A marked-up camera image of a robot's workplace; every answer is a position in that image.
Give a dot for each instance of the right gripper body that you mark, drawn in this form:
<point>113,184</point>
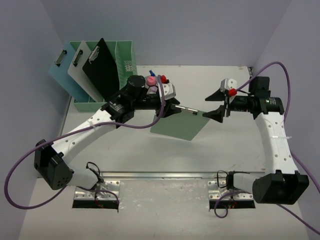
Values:
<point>240,104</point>

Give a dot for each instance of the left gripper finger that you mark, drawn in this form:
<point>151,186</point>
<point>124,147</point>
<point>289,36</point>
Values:
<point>174,101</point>
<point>169,110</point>

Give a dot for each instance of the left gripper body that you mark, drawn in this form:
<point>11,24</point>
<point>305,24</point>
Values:
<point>166,104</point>

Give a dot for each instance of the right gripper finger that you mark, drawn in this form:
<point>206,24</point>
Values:
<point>216,115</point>
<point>217,96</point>

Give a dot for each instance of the purple highlighter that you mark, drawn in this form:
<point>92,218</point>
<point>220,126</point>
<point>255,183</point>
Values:
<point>153,89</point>

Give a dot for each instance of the green clipboard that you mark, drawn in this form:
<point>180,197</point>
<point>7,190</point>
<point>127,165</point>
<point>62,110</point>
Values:
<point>184,125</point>

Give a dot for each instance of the black clipboard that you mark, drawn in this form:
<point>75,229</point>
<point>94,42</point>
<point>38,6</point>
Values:
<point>102,71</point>

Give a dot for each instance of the white clipboard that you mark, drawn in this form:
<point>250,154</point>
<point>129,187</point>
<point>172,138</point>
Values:
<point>77,73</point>

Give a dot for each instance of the blue clipboard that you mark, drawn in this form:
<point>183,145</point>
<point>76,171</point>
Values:
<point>59,72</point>

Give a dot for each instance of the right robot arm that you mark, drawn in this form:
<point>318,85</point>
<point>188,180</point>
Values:
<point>282,182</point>

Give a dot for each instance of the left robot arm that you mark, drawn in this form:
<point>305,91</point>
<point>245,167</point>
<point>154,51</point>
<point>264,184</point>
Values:
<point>53,160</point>

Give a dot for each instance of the white round desk organizer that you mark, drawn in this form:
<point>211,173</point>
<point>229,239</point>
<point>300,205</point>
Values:
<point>152,93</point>

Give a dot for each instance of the green mesh file organizer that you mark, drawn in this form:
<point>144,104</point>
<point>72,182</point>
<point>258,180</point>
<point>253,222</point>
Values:
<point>125,59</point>

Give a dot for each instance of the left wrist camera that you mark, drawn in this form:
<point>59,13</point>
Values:
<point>168,88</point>

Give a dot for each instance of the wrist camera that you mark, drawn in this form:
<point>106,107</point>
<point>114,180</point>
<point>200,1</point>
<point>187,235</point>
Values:
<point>229,86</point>
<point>168,88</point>

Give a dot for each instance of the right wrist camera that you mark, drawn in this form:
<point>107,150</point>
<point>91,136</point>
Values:
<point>229,86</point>

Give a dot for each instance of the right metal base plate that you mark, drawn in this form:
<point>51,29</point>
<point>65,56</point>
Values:
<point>214,192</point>

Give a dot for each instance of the metal base plate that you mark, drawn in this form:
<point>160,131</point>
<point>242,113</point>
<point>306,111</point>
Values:
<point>214,192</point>
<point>108,191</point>

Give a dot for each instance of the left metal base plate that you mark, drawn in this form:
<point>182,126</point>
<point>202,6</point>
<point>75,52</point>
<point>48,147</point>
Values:
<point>108,191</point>

